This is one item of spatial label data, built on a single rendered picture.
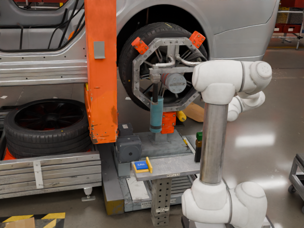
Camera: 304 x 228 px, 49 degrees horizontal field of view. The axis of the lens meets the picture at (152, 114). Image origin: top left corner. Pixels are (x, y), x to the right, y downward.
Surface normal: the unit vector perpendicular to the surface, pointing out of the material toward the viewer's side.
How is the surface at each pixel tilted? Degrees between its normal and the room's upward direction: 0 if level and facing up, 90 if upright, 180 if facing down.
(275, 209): 0
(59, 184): 90
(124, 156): 90
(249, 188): 7
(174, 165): 0
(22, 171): 90
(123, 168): 90
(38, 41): 55
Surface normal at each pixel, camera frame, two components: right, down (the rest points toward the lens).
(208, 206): -0.04, 0.22
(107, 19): 0.25, 0.43
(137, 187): 0.04, -0.90
